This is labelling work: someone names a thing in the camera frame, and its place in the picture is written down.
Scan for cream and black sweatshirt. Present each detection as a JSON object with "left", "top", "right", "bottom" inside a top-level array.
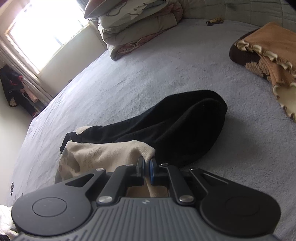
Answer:
[{"left": 54, "top": 89, "right": 229, "bottom": 200}]

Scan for hanging dark clothes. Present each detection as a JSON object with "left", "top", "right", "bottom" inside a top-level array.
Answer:
[{"left": 1, "top": 64, "right": 39, "bottom": 118}]

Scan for black label on sheet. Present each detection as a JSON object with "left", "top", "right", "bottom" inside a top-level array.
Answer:
[{"left": 10, "top": 182, "right": 15, "bottom": 196}]

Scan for white cloth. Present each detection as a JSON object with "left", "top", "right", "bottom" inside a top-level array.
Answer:
[{"left": 0, "top": 205, "right": 18, "bottom": 240}]

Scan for folded grey pink quilt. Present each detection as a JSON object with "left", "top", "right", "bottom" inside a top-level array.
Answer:
[{"left": 84, "top": 0, "right": 183, "bottom": 61}]

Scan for brown ruffled blanket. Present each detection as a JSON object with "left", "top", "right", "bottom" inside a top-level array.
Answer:
[{"left": 229, "top": 22, "right": 295, "bottom": 121}]

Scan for grey patterned curtain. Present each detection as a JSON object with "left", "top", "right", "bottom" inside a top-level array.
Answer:
[{"left": 1, "top": 38, "right": 53, "bottom": 106}]

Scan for bright window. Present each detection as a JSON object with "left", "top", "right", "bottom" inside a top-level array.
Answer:
[{"left": 6, "top": 1, "right": 88, "bottom": 73}]

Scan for grey quilted headboard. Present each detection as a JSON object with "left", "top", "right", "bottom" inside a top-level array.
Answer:
[{"left": 180, "top": 0, "right": 295, "bottom": 31}]

